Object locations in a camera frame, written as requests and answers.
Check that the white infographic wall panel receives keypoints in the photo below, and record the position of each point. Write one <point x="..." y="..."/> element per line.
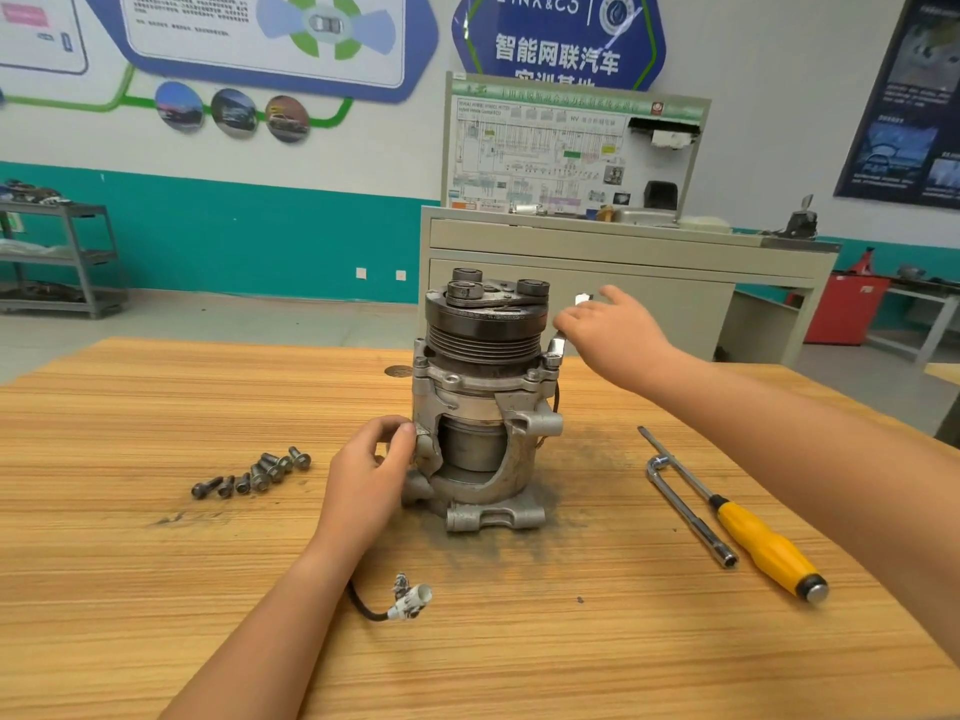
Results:
<point x="38" y="22"/>

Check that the dark wall poster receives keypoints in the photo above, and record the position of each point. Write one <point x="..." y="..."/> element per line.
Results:
<point x="908" y="105"/>

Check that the person's right forearm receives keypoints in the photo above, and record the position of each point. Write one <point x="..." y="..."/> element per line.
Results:
<point x="833" y="502"/>

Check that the grey metal shelf cart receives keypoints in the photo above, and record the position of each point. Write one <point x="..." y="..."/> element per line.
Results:
<point x="57" y="255"/>

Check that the round photo wall decal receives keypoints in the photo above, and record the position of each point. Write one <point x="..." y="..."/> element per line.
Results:
<point x="233" y="111"/>
<point x="179" y="105"/>
<point x="287" y="118"/>

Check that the grey metal compressor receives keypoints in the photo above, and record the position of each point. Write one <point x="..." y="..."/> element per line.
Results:
<point x="480" y="405"/>

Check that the beige workbench cabinet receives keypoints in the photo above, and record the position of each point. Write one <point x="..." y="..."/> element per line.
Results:
<point x="495" y="262"/>

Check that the small black device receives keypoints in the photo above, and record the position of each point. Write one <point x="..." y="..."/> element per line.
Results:
<point x="801" y="220"/>

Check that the person's left hand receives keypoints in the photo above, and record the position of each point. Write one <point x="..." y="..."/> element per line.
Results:
<point x="360" y="487"/>

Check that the silver L-shaped socket wrench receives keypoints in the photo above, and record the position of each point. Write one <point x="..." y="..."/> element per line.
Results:
<point x="690" y="510"/>

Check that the person's right hand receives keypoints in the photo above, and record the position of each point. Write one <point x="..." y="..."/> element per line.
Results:
<point x="615" y="345"/>

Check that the blue rounded infographic panel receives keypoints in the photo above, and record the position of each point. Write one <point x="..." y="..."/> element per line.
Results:
<point x="218" y="30"/>

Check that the red cabinet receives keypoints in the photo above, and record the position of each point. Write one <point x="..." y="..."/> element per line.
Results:
<point x="846" y="307"/>

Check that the silver combination wrench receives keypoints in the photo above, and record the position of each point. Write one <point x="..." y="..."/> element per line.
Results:
<point x="555" y="349"/>

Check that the person's left forearm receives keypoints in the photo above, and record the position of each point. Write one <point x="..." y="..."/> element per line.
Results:
<point x="255" y="645"/>

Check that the white wiring display board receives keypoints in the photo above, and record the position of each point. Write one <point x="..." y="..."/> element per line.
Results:
<point x="525" y="150"/>

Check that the blue hexagon wall sign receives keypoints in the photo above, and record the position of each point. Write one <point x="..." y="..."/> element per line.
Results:
<point x="555" y="30"/>

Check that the dark round table grommet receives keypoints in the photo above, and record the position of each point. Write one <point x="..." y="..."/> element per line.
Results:
<point x="398" y="369"/>

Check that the wooden side table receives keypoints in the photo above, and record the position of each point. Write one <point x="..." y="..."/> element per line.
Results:
<point x="948" y="405"/>

